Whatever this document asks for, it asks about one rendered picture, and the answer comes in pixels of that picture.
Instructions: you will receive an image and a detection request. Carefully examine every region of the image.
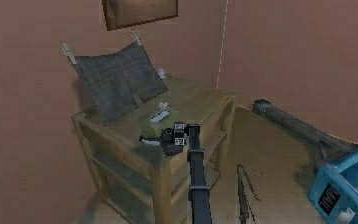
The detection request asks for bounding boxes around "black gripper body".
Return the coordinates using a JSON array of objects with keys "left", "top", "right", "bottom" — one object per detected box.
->
[{"left": 160, "top": 127, "right": 185, "bottom": 157}]

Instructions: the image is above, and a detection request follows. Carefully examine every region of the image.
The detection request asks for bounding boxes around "wooden shelf table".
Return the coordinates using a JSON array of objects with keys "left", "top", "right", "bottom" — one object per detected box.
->
[{"left": 71, "top": 76, "right": 237, "bottom": 224}]

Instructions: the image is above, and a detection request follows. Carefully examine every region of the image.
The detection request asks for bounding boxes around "grey fabric chair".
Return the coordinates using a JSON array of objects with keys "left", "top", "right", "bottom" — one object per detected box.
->
[{"left": 59, "top": 31, "right": 170, "bottom": 125}]

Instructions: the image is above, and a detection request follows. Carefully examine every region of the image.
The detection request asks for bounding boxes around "dark grey cylinder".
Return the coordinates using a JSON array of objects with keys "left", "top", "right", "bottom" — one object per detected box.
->
[{"left": 252, "top": 98, "right": 358, "bottom": 158}]

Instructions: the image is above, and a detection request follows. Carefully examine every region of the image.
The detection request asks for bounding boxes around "brown framed picture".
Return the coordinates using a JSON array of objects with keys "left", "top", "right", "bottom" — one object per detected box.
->
[{"left": 101, "top": 0, "right": 180, "bottom": 32}]

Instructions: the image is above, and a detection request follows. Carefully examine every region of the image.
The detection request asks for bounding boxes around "blue bin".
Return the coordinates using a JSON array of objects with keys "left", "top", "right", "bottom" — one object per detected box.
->
[{"left": 306, "top": 141, "right": 358, "bottom": 224}]

